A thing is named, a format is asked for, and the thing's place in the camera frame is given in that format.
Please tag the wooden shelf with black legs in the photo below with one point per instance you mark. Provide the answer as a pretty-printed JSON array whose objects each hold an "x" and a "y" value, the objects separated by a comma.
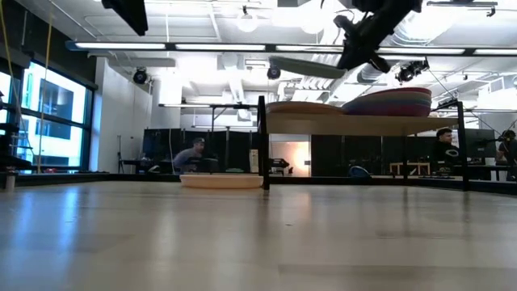
[{"x": 355, "y": 125}]

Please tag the white globe lamp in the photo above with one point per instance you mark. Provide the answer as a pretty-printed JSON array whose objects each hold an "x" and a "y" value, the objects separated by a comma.
[{"x": 247, "y": 22}]

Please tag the black spotlight cluster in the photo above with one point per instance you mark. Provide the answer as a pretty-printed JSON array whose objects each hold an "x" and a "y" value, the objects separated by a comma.
[{"x": 410, "y": 70}]

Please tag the yellow poster sign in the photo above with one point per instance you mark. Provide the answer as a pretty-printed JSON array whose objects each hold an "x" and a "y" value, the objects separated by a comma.
[{"x": 253, "y": 161}]

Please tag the teal plate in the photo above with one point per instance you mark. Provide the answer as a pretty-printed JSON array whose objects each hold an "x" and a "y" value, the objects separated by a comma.
[{"x": 307, "y": 68}]

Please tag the black rack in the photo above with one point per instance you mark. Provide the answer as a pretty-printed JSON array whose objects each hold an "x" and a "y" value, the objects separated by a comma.
[{"x": 8, "y": 141}]

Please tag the person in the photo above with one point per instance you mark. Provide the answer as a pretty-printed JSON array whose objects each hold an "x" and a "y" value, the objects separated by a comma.
[
  {"x": 509, "y": 153},
  {"x": 446, "y": 151},
  {"x": 187, "y": 155}
]

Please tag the brown plate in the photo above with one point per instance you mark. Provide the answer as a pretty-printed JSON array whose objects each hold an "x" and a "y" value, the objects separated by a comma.
[{"x": 303, "y": 108}]

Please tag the black round spotlight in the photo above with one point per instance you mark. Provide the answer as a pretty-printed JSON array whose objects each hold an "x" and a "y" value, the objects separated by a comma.
[
  {"x": 273, "y": 72},
  {"x": 139, "y": 76}
]

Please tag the blue round object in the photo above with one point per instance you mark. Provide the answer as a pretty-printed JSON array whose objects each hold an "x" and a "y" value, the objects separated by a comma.
[{"x": 359, "y": 172}]

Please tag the peach plate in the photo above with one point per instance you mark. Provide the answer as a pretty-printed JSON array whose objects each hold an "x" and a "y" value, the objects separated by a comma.
[{"x": 222, "y": 182}]

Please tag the large window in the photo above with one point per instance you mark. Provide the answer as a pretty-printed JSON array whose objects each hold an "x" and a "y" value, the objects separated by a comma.
[{"x": 52, "y": 117}]

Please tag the small wooden bench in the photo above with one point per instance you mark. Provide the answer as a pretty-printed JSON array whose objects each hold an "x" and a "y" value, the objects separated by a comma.
[{"x": 408, "y": 165}]

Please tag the black aluminium table frame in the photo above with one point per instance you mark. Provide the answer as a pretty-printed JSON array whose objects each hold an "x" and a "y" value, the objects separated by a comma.
[{"x": 493, "y": 186}]

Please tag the black overhead rail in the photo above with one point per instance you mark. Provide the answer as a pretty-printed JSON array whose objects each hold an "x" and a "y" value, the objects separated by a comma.
[{"x": 460, "y": 3}]

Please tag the magenta plate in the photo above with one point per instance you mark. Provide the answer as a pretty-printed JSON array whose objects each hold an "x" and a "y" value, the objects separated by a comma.
[{"x": 400, "y": 92}]

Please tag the dark desktop monitor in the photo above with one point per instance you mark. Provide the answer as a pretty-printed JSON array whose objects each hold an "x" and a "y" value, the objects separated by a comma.
[{"x": 482, "y": 143}]

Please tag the long overhead light bar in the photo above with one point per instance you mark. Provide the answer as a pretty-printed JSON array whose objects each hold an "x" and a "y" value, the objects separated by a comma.
[{"x": 121, "y": 45}]

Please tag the small white cup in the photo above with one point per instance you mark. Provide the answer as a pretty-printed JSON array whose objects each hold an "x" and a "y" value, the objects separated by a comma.
[{"x": 10, "y": 182}]

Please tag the black partition wall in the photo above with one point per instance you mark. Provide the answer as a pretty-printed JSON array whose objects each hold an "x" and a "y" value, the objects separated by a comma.
[
  {"x": 157, "y": 141},
  {"x": 335, "y": 155}
]

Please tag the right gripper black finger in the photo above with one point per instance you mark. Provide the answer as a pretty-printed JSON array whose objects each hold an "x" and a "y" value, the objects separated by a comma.
[{"x": 355, "y": 54}]

